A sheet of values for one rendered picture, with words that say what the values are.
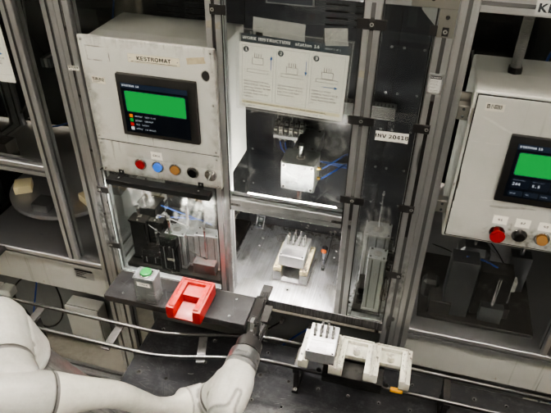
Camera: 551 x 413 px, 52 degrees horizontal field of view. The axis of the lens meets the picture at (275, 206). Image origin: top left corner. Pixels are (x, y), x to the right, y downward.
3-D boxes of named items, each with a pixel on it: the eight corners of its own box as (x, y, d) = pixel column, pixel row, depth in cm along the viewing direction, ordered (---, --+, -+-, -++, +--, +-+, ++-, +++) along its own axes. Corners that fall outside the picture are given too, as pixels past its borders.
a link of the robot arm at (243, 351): (255, 362, 148) (261, 345, 153) (223, 354, 150) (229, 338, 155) (256, 383, 154) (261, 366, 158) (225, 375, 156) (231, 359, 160)
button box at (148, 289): (136, 300, 202) (131, 276, 195) (146, 285, 208) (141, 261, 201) (156, 304, 200) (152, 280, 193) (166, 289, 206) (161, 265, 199)
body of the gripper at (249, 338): (258, 365, 158) (267, 341, 165) (258, 346, 153) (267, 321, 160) (234, 360, 160) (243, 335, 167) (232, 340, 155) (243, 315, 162)
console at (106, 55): (99, 174, 185) (70, 37, 158) (138, 133, 207) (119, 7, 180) (219, 194, 176) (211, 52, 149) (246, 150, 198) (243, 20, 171)
